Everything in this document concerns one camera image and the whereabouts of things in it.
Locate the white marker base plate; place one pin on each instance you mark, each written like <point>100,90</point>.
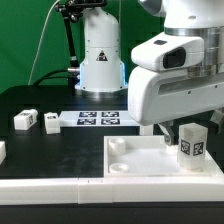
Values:
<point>96,118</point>

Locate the white square tabletop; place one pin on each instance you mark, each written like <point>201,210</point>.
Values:
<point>146,156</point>

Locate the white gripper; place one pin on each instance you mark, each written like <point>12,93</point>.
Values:
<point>177,76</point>

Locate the white block at left edge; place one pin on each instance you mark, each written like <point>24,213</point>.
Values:
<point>2,151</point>

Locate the black camera stand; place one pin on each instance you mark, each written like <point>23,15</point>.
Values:
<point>72,11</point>

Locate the white obstacle fence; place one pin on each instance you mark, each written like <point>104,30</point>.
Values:
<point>186,186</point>

